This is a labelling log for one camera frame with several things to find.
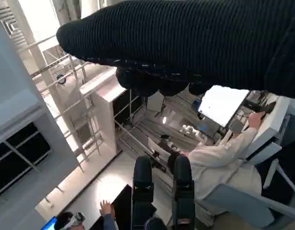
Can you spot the black knitted gloved right hand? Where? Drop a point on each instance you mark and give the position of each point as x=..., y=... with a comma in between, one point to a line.
x=185, y=43

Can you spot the bare black left hand blue tape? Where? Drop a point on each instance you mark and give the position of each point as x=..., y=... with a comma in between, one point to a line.
x=141, y=191

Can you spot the black flat panel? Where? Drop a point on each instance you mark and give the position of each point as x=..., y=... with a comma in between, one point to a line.
x=123, y=206

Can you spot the person wearing headset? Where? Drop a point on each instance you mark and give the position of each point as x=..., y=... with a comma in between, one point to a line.
x=109, y=220

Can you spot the white VR headset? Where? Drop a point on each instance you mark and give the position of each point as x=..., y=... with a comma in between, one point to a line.
x=75, y=219

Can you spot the bright white monitor screen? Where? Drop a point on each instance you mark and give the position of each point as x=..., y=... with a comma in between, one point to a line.
x=221, y=105

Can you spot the seated person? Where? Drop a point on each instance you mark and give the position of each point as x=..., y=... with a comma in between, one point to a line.
x=217, y=163

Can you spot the white shelf cabinet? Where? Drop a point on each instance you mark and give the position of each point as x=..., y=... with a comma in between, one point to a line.
x=102, y=107

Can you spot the grey office chair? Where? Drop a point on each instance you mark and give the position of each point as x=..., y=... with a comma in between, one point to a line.
x=233, y=203

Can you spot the blue lit screen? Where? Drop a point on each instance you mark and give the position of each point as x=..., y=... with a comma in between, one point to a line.
x=49, y=224

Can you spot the square ceiling air vent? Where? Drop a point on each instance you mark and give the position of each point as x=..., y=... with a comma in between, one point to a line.
x=11, y=26

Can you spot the white metal rack frame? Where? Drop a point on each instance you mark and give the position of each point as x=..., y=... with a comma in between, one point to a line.
x=75, y=115

